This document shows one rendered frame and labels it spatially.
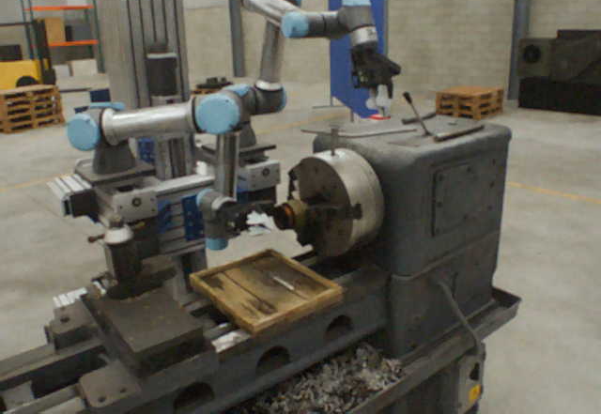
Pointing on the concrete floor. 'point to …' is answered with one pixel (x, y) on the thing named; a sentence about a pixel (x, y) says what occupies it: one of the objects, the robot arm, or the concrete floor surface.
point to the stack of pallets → (29, 108)
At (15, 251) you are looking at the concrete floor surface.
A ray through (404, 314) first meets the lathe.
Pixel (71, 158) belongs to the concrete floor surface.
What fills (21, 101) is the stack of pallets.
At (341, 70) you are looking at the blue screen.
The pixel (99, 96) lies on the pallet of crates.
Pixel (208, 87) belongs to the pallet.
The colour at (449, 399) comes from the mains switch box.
